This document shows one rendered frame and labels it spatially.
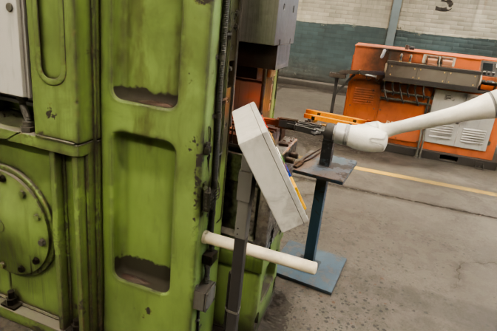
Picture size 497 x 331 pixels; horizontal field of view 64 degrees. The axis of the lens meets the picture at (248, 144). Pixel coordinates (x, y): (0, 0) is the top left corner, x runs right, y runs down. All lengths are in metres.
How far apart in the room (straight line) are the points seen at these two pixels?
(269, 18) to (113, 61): 0.59
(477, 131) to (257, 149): 4.59
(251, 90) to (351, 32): 7.33
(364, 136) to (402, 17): 7.67
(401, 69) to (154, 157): 3.89
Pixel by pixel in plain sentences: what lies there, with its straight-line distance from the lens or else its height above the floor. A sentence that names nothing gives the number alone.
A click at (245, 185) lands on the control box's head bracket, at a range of 1.19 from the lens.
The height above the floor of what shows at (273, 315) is 0.00.
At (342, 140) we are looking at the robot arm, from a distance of 1.66.
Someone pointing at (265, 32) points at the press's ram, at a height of 1.41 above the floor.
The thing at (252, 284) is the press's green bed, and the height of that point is 0.30.
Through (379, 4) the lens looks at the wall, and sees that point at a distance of 9.23.
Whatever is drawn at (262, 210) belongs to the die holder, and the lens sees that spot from 1.71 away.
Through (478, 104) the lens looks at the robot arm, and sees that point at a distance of 1.68.
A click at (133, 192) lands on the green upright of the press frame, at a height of 0.74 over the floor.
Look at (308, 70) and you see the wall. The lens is 9.38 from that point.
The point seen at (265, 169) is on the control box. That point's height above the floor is 1.10.
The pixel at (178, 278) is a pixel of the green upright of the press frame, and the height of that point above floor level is 0.45.
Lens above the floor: 1.46
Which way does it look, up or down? 18 degrees down
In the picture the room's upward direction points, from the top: 6 degrees clockwise
